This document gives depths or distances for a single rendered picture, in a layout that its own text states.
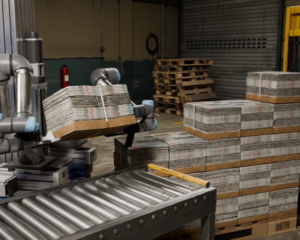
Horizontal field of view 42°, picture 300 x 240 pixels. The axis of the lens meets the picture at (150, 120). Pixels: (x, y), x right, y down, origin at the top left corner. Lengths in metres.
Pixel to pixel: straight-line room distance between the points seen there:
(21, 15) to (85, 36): 7.54
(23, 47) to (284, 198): 2.27
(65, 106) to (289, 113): 1.84
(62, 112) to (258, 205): 1.82
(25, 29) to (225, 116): 1.47
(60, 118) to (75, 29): 7.96
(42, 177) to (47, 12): 7.51
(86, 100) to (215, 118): 1.14
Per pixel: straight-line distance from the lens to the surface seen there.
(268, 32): 10.06
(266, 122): 3.03
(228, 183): 2.96
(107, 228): 1.51
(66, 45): 9.75
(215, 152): 2.84
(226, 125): 2.84
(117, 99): 2.05
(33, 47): 2.52
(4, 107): 2.23
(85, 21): 10.06
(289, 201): 3.39
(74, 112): 1.89
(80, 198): 1.80
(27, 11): 2.62
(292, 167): 3.29
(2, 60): 2.12
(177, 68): 9.01
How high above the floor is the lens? 1.44
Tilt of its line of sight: 10 degrees down
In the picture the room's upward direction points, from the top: straight up
